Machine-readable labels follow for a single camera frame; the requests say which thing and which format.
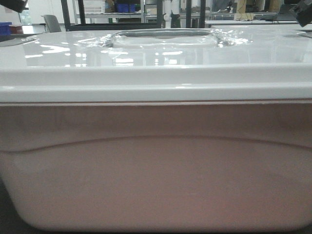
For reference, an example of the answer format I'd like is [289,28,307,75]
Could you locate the grey office chair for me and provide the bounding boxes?
[42,15,61,33]

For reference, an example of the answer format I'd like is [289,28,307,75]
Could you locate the white plastic storage bin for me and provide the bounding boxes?
[0,25,312,232]

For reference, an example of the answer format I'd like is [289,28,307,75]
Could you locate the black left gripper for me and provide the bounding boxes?
[0,0,28,13]

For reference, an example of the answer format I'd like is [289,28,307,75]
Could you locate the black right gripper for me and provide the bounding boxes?
[289,0,312,27]

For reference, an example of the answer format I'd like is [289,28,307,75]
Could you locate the black metal shelf frame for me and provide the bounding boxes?
[60,0,206,32]

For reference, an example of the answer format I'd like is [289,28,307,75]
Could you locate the small blue bin far left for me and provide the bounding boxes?
[0,22,12,36]

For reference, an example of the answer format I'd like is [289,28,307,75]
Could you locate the blue crates on far shelf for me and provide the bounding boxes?
[115,3,136,13]

